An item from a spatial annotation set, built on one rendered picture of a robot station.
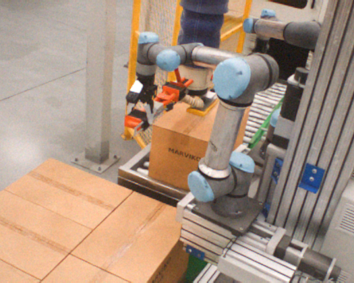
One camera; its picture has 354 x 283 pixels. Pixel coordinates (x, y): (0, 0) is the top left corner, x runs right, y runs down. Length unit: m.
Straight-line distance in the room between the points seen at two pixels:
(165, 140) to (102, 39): 1.12
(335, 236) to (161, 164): 1.15
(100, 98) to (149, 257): 1.61
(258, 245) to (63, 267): 0.92
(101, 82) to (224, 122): 2.11
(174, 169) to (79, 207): 0.56
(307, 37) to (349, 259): 0.92
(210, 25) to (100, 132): 1.71
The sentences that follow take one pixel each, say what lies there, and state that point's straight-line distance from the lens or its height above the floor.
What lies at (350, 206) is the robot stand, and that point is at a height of 1.20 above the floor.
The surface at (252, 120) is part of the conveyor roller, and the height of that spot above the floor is 0.53.
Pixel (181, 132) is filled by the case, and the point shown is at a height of 0.95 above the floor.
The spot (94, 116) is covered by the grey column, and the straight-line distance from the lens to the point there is 3.58.
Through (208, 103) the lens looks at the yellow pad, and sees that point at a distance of 2.31.
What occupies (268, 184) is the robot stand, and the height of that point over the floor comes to 1.08.
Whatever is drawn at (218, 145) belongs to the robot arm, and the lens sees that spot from 1.45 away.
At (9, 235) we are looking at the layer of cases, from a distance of 2.35.
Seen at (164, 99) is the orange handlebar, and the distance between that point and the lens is 2.06.
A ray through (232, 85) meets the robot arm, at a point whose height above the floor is 1.62.
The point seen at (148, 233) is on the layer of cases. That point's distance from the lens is 2.33.
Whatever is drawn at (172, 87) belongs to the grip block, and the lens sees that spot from 2.13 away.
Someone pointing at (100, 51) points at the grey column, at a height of 0.98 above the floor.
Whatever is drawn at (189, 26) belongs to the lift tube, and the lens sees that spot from 2.18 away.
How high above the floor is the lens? 2.11
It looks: 32 degrees down
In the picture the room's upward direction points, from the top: 10 degrees clockwise
